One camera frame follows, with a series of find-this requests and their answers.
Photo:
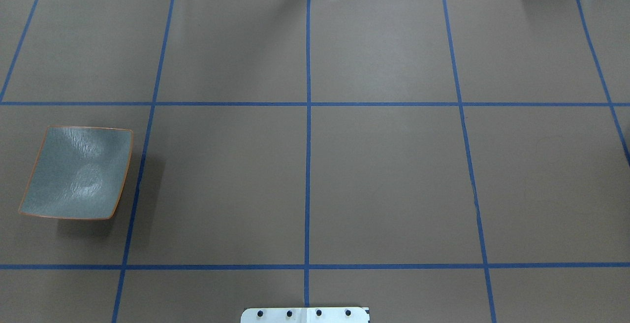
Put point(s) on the grey square plate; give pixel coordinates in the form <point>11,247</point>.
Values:
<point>79,173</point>

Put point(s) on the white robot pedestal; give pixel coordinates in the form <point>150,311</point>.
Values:
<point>306,315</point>

